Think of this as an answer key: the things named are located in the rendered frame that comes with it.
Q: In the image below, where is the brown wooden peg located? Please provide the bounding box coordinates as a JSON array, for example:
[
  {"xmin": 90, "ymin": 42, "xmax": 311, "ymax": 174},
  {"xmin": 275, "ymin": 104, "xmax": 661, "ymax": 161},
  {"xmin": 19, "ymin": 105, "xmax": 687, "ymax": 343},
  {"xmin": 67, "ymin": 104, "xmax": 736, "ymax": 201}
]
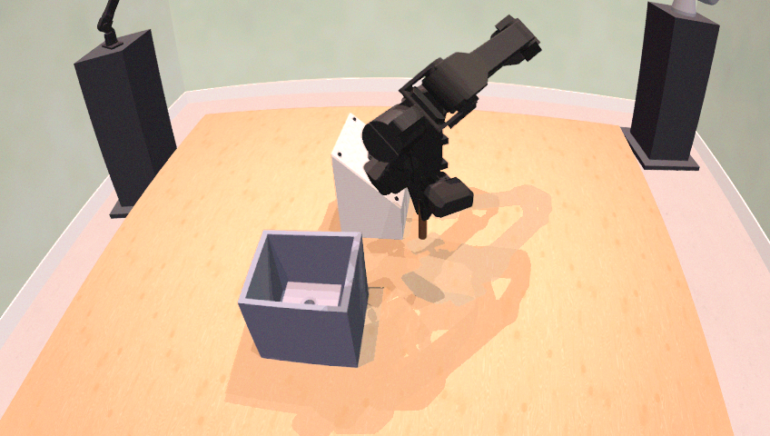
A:
[{"xmin": 419, "ymin": 204, "xmax": 428, "ymax": 240}]

